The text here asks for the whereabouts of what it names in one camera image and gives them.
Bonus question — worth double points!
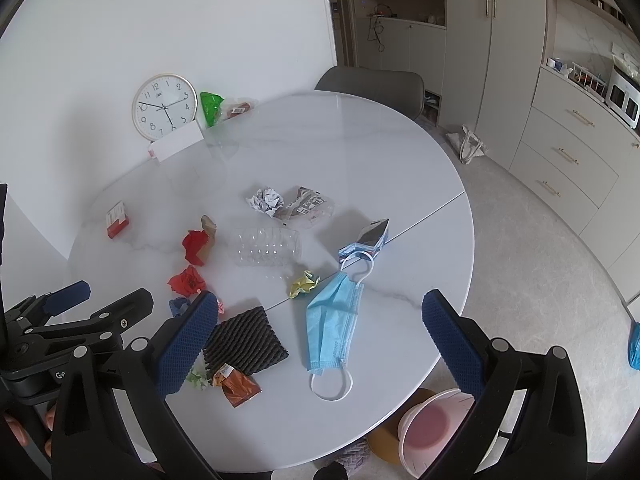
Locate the orange brown snack wrapper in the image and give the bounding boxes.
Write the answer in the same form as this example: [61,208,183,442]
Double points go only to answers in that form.
[212,364,262,408]

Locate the pink white trash bin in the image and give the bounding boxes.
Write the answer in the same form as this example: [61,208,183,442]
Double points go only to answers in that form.
[397,389,475,479]

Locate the person left hand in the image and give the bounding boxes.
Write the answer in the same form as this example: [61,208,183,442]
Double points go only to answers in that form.
[4,406,56,457]

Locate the blue candy wrapper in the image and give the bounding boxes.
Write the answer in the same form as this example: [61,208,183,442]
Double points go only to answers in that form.
[169,297,191,318]

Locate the green paper scrap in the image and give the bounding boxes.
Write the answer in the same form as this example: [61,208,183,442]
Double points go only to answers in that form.
[186,363,212,391]

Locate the small red white box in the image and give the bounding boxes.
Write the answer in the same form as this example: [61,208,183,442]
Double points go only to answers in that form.
[106,202,129,240]

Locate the black corrugated foam pad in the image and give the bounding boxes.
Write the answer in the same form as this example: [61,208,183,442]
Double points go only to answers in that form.
[203,307,288,379]

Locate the blue plastic bag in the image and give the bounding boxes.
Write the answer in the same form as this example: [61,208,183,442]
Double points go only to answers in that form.
[627,322,640,370]

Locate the white card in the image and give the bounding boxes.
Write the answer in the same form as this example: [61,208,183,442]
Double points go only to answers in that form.
[148,122,204,162]

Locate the yellow crumpled wrapper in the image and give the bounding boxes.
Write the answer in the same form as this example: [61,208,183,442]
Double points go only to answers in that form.
[288,270,320,299]

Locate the blue surgical face mask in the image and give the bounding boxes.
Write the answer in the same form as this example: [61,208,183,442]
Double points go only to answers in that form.
[305,250,375,403]

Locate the green plastic wrapper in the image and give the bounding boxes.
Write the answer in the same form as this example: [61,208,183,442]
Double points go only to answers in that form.
[200,91,224,128]

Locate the blue white tissue pack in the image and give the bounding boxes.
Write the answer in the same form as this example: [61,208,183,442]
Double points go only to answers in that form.
[337,219,390,262]

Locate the clear red snack wrapper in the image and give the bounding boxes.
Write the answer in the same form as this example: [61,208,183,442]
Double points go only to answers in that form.
[219,99,257,120]

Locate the white drawer cabinet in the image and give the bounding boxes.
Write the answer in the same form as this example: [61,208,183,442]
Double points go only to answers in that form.
[506,64,640,271]

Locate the white tote bag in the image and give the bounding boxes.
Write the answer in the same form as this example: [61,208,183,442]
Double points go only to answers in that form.
[445,125,486,165]

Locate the white microwave oven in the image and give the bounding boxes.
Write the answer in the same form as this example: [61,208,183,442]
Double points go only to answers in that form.
[605,65,640,129]

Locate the grey dining chair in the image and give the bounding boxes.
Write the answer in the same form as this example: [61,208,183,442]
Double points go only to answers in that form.
[314,66,425,120]

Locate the tall white wardrobe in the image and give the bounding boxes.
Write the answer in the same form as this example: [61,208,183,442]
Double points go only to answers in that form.
[438,0,546,169]

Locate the black hanging cable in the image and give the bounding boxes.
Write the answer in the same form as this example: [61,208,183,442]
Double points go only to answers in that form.
[366,3,399,53]

